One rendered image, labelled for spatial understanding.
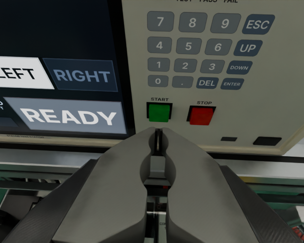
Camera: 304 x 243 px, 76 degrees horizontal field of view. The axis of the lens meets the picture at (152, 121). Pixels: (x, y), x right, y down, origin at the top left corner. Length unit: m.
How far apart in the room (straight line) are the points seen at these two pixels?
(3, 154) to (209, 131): 0.23
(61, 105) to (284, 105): 0.19
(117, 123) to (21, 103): 0.09
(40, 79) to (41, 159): 0.11
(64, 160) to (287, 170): 0.25
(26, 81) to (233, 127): 0.19
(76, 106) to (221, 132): 0.14
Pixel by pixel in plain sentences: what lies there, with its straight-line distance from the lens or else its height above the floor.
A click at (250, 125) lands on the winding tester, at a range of 0.21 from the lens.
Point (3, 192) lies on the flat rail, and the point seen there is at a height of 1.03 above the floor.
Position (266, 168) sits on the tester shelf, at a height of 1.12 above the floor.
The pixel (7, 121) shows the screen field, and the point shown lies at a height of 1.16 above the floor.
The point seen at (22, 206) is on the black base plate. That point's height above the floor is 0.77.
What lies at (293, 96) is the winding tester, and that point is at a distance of 0.19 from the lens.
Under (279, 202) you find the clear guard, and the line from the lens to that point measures 0.31.
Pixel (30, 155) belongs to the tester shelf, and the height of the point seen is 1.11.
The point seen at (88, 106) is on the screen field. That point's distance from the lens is 0.19.
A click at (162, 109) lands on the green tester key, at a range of 0.17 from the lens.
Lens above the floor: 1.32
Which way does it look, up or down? 53 degrees down
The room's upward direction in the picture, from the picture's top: 1 degrees clockwise
